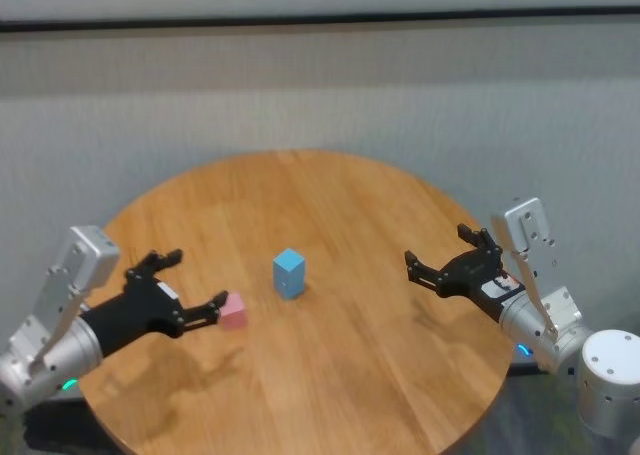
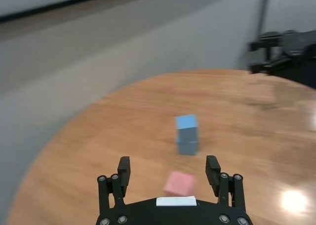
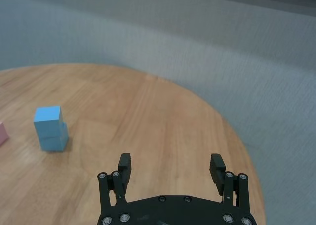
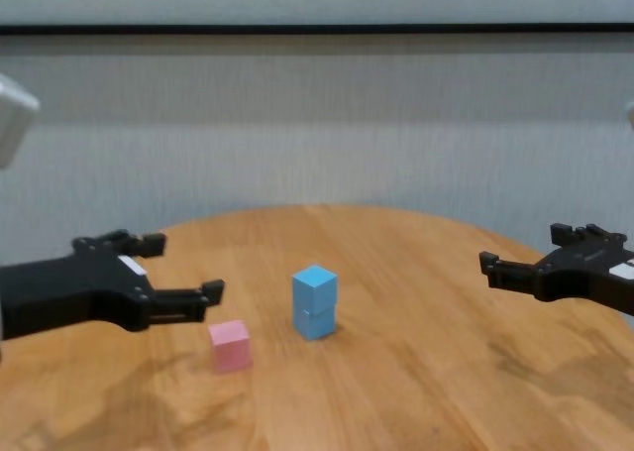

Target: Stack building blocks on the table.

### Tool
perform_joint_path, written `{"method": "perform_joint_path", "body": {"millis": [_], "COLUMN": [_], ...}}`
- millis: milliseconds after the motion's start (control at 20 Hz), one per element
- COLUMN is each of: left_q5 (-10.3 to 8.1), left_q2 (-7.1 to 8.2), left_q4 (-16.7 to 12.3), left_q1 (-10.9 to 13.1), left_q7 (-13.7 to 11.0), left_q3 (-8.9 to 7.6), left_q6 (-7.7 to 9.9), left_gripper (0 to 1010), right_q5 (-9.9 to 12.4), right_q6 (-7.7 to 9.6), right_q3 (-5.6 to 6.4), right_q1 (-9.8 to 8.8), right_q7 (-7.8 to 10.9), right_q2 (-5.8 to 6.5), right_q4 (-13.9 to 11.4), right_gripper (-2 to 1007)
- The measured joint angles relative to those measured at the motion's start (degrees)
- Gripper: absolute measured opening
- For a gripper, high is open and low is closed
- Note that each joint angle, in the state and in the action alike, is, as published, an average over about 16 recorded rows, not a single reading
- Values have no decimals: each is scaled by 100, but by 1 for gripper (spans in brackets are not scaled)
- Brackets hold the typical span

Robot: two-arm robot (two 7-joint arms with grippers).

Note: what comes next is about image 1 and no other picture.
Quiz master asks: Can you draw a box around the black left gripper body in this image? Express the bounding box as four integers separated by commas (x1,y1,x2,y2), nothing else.
78,267,185,360

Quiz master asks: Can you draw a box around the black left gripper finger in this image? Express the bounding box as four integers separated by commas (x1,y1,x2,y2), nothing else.
177,289,230,333
124,248,185,277

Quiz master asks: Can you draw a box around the pink cube block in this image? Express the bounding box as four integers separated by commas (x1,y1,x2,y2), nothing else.
218,292,248,331

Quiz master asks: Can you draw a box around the black wall rail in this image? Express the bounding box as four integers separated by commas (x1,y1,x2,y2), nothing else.
0,4,640,35

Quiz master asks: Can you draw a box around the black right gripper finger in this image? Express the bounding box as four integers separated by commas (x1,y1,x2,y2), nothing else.
456,223,504,257
403,248,446,296

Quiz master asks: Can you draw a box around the blue cube block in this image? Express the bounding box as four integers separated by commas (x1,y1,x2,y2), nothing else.
274,280,305,300
272,247,307,286

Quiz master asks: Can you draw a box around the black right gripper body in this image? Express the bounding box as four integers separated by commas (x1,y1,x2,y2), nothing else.
434,248,525,325

